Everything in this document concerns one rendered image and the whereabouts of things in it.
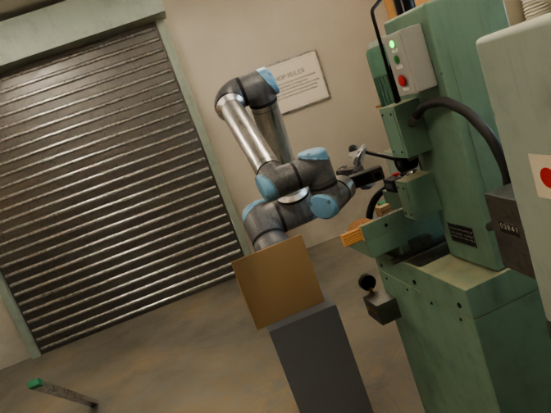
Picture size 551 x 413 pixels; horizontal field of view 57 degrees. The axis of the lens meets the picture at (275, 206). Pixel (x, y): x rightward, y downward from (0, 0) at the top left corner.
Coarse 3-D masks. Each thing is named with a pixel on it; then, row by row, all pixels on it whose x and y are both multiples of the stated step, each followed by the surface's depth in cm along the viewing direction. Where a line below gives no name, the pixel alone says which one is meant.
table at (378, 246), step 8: (432, 216) 169; (408, 224) 168; (416, 224) 168; (424, 224) 169; (432, 224) 170; (440, 224) 170; (344, 232) 183; (392, 232) 166; (400, 232) 167; (408, 232) 168; (416, 232) 169; (424, 232) 169; (376, 240) 165; (384, 240) 166; (392, 240) 167; (400, 240) 168; (360, 248) 173; (368, 248) 166; (376, 248) 166; (384, 248) 166; (392, 248) 167
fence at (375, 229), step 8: (392, 216) 166; (400, 216) 166; (368, 224) 164; (376, 224) 165; (384, 224) 165; (392, 224) 166; (400, 224) 167; (368, 232) 164; (376, 232) 165; (384, 232) 166; (368, 240) 165
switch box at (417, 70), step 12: (420, 24) 125; (396, 36) 127; (408, 36) 125; (420, 36) 126; (408, 48) 125; (420, 48) 126; (408, 60) 126; (420, 60) 127; (396, 72) 133; (408, 72) 128; (420, 72) 127; (432, 72) 128; (396, 84) 136; (408, 84) 130; (420, 84) 127; (432, 84) 128
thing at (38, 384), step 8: (32, 384) 252; (40, 384) 254; (48, 384) 263; (48, 392) 268; (56, 392) 272; (64, 392) 279; (72, 392) 290; (72, 400) 296; (80, 400) 302; (88, 400) 309; (96, 400) 323
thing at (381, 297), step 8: (368, 296) 192; (376, 296) 190; (384, 296) 188; (392, 296) 186; (368, 304) 190; (376, 304) 184; (384, 304) 183; (392, 304) 184; (368, 312) 194; (376, 312) 185; (384, 312) 183; (392, 312) 184; (376, 320) 188; (384, 320) 184; (392, 320) 185
